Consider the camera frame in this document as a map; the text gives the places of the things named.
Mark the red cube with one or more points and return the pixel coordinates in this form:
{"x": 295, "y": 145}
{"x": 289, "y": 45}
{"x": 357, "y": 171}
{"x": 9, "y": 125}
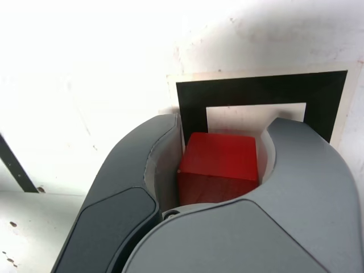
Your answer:
{"x": 221, "y": 162}

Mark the black tape strip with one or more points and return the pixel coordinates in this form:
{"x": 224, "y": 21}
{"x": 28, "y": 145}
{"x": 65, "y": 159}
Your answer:
{"x": 17, "y": 165}

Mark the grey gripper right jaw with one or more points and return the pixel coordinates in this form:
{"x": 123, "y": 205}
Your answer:
{"x": 270, "y": 227}

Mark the black tape square outline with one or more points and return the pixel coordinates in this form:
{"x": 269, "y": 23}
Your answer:
{"x": 256, "y": 89}

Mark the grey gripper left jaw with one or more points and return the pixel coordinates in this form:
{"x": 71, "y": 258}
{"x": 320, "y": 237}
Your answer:
{"x": 119, "y": 182}

